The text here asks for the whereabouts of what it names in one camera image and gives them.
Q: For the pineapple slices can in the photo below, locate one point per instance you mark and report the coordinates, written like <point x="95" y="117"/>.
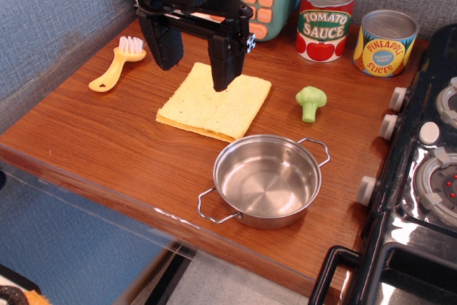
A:
<point x="385" y="41"/>

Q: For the stainless steel pot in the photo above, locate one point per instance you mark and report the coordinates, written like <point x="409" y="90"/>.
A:
<point x="268" y="181"/>

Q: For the black toy stove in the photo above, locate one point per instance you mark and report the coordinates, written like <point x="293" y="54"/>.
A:
<point x="408" y="255"/>

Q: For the yellow napkin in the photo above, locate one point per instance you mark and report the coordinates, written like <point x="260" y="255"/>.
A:
<point x="224" y="115"/>

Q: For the tomato sauce can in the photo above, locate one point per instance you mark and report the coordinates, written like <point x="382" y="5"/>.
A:
<point x="322" y="29"/>

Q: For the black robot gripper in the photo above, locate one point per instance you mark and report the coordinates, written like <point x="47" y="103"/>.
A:
<point x="223" y="23"/>

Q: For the orange fuzzy object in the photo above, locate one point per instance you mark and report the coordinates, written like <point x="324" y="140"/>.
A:
<point x="15" y="296"/>

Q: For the green toy broccoli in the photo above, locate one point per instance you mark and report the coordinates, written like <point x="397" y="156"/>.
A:
<point x="310" y="99"/>

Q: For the yellow dish brush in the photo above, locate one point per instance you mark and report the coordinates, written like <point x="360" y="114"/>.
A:
<point x="129" y="49"/>

